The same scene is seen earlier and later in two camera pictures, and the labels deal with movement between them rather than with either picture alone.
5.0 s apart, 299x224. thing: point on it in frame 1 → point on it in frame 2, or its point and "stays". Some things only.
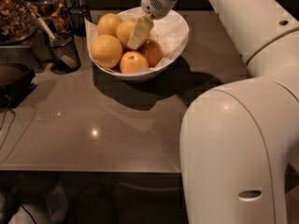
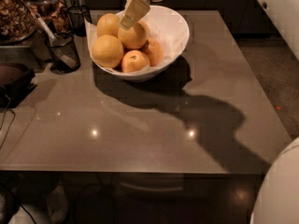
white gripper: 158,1 → 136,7
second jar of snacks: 49,4 stays
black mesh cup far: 78,15 stays
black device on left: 16,81 stays
